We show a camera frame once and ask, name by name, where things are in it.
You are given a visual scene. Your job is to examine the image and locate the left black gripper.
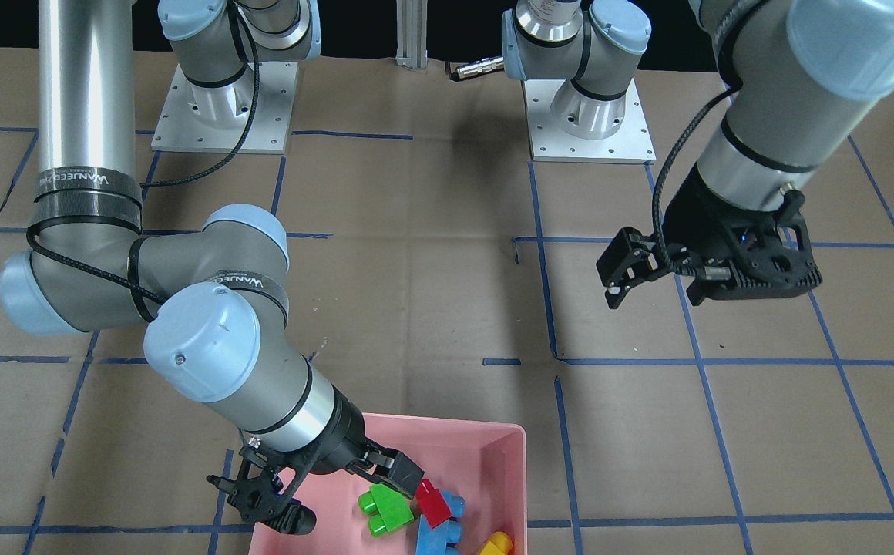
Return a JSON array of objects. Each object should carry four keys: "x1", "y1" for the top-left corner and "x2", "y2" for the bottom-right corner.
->
[{"x1": 597, "y1": 166, "x2": 795, "y2": 310}]

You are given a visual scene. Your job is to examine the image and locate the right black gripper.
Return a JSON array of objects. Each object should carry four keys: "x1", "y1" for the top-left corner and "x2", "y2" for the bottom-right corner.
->
[{"x1": 293, "y1": 390, "x2": 425, "y2": 500}]

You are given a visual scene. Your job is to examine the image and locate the green toy block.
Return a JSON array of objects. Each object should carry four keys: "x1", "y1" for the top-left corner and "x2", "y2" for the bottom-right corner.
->
[{"x1": 358, "y1": 484, "x2": 415, "y2": 537}]

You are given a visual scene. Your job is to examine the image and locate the red toy block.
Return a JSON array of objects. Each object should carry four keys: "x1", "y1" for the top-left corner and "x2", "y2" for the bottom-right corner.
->
[{"x1": 415, "y1": 479, "x2": 452, "y2": 528}]

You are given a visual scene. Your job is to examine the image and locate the blue toy block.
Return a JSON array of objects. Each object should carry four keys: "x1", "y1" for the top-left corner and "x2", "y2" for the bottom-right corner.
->
[{"x1": 415, "y1": 491, "x2": 467, "y2": 555}]

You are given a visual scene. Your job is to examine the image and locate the yellow toy block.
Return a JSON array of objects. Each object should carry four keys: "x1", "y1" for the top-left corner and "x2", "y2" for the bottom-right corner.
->
[{"x1": 476, "y1": 530, "x2": 514, "y2": 555}]

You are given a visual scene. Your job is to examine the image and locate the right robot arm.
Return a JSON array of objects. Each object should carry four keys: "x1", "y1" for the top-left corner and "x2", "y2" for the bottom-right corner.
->
[{"x1": 0, "y1": 1, "x2": 423, "y2": 496}]

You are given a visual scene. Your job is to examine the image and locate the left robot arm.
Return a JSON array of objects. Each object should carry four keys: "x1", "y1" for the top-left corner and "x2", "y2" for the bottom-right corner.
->
[{"x1": 501, "y1": 1, "x2": 894, "y2": 309}]

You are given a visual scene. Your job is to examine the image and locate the pink plastic box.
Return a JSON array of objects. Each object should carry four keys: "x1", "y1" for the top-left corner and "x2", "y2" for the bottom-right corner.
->
[{"x1": 249, "y1": 413, "x2": 528, "y2": 554}]

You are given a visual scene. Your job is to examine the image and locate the black braided cable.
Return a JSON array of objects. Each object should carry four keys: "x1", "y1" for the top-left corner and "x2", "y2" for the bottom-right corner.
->
[{"x1": 651, "y1": 85, "x2": 741, "y2": 255}]

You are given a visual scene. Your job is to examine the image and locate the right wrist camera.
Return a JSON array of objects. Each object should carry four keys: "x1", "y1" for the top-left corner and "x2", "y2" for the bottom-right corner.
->
[{"x1": 205, "y1": 436, "x2": 317, "y2": 535}]

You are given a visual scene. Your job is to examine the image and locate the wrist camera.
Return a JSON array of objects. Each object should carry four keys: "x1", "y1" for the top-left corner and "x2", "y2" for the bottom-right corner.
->
[
  {"x1": 686, "y1": 187, "x2": 823, "y2": 306},
  {"x1": 205, "y1": 436, "x2": 317, "y2": 535}
]

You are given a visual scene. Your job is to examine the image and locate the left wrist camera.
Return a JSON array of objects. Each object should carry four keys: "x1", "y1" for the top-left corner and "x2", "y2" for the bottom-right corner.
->
[{"x1": 686, "y1": 187, "x2": 823, "y2": 306}]

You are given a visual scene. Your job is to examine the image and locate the aluminium frame post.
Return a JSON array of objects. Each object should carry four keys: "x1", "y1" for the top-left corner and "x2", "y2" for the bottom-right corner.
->
[{"x1": 394, "y1": 0, "x2": 429, "y2": 72}]

